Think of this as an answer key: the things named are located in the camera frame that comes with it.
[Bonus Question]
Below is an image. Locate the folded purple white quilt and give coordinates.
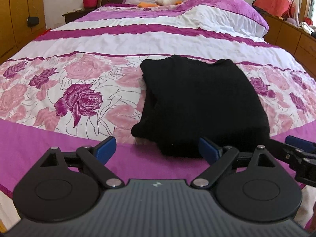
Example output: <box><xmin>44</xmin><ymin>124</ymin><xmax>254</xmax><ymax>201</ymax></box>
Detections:
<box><xmin>173</xmin><ymin>0</ymin><xmax>269</xmax><ymax>40</ymax></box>

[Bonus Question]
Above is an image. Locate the light wooden side cabinet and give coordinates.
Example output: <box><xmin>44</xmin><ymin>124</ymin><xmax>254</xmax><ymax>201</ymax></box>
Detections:
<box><xmin>263</xmin><ymin>12</ymin><xmax>316</xmax><ymax>66</ymax></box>

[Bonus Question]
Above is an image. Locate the floral purple white bedspread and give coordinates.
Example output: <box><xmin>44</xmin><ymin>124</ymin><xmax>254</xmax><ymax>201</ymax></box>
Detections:
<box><xmin>0</xmin><ymin>2</ymin><xmax>316</xmax><ymax>228</ymax></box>

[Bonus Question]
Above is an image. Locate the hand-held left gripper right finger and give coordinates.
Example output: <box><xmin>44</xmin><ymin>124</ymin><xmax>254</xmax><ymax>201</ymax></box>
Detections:
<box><xmin>191</xmin><ymin>137</ymin><xmax>276</xmax><ymax>188</ymax></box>

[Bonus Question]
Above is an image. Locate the black knit garment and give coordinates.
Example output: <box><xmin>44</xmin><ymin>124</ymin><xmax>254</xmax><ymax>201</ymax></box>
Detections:
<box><xmin>131</xmin><ymin>54</ymin><xmax>271</xmax><ymax>158</ymax></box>

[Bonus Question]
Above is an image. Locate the dark wooden nightstand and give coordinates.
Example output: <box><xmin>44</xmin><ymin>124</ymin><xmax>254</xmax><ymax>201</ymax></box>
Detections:
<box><xmin>62</xmin><ymin>7</ymin><xmax>95</xmax><ymax>24</ymax></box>

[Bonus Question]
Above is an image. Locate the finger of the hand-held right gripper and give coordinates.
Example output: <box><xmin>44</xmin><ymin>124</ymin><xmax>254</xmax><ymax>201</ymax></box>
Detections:
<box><xmin>284</xmin><ymin>135</ymin><xmax>316</xmax><ymax>153</ymax></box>
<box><xmin>269</xmin><ymin>139</ymin><xmax>316</xmax><ymax>184</ymax></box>

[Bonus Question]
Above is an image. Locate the light wooden wardrobe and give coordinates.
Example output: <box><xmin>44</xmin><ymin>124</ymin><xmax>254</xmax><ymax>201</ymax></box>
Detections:
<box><xmin>0</xmin><ymin>0</ymin><xmax>46</xmax><ymax>65</ymax></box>

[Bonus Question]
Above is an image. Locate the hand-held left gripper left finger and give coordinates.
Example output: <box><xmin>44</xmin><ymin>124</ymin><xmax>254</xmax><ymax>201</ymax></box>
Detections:
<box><xmin>39</xmin><ymin>136</ymin><xmax>124</xmax><ymax>188</ymax></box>

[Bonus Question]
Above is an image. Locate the white cloth item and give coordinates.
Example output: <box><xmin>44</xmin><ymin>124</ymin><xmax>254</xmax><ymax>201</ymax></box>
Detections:
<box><xmin>300</xmin><ymin>22</ymin><xmax>314</xmax><ymax>33</ymax></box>

